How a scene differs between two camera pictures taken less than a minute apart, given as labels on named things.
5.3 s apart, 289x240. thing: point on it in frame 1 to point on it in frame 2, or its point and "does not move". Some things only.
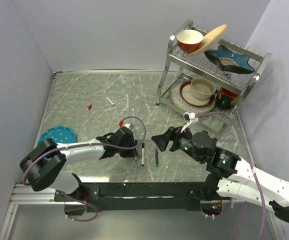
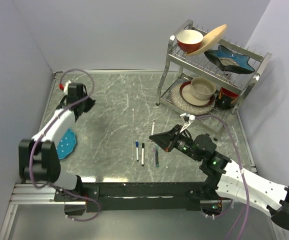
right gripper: (174, 134) does not move
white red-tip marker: (110, 101) to (153, 128)
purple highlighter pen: (154, 155) does not move
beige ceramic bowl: (202, 88) does not move
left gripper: (130, 153) to (91, 103)
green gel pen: (157, 158) does not move
